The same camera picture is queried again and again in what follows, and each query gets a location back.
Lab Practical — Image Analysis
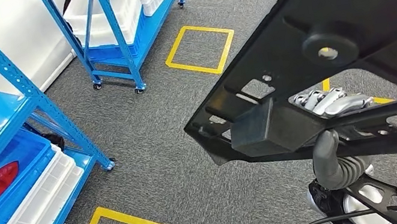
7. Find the blue wheeled shelf rack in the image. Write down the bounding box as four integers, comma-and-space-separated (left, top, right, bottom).
38, 0, 201, 109

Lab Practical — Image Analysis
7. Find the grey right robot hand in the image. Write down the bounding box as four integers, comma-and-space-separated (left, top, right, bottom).
288, 81, 389, 196

